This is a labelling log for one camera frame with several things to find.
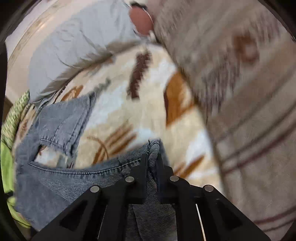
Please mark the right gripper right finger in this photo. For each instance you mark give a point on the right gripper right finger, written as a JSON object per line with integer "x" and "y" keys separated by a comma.
{"x": 203, "y": 213}

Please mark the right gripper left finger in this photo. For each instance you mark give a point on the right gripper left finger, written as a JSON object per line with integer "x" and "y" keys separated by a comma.
{"x": 100, "y": 213}

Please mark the grey denim pants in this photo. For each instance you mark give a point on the grey denim pants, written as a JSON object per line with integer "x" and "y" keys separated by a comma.
{"x": 42, "y": 193}

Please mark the lime green cloth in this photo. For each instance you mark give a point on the lime green cloth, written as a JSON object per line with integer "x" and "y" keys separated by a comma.
{"x": 8, "y": 177}

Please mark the beige leaf pattern blanket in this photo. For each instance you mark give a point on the beige leaf pattern blanket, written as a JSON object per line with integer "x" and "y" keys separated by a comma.
{"x": 110, "y": 109}

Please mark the green white patterned cloth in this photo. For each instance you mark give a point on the green white patterned cloth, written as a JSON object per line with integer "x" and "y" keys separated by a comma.
{"x": 15, "y": 115}

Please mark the brown striped floral pillow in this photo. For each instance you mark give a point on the brown striped floral pillow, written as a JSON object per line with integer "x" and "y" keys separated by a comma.
{"x": 239, "y": 58}

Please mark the brown pillow under grey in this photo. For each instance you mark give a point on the brown pillow under grey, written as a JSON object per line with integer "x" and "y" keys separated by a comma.
{"x": 141, "y": 20}

